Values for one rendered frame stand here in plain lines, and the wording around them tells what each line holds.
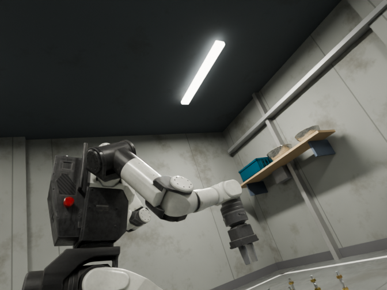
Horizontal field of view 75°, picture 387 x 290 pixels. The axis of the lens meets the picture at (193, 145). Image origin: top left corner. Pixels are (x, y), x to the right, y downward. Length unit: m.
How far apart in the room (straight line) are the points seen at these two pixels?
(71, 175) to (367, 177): 3.39
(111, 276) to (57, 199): 0.31
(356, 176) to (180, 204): 3.23
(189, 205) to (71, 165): 0.48
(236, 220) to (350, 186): 3.04
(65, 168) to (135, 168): 0.30
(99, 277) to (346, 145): 3.40
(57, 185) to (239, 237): 0.65
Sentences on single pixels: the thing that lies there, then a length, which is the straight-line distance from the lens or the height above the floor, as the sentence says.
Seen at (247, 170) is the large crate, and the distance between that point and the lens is 4.39.
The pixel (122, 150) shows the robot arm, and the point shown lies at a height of 0.92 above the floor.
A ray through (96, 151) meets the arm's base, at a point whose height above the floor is 0.91.
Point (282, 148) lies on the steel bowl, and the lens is 3.92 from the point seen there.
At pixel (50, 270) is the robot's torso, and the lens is 0.98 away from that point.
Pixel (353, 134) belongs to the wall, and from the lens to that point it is 3.79.
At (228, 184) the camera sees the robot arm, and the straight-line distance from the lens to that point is 0.93.
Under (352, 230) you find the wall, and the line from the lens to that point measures 4.03.
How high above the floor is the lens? 0.50
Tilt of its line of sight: 25 degrees up
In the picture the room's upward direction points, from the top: 19 degrees counter-clockwise
